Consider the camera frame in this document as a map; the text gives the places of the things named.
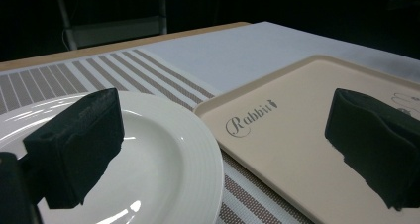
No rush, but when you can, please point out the striped white placemat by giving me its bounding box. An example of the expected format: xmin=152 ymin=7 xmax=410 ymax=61
xmin=0 ymin=21 xmax=420 ymax=224

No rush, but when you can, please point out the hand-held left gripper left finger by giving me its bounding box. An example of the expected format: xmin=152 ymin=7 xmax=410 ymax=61
xmin=20 ymin=87 xmax=126 ymax=210

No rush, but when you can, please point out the white ceramic plate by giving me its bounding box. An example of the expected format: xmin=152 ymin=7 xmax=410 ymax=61
xmin=0 ymin=90 xmax=226 ymax=224

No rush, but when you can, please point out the metal stand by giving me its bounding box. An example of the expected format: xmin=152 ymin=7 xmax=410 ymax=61
xmin=53 ymin=0 xmax=168 ymax=52

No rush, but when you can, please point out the beige plastic tray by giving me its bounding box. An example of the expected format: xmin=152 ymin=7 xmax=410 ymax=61
xmin=193 ymin=54 xmax=420 ymax=224

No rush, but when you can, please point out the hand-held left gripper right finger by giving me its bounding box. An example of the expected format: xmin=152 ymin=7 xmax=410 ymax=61
xmin=324 ymin=87 xmax=420 ymax=212

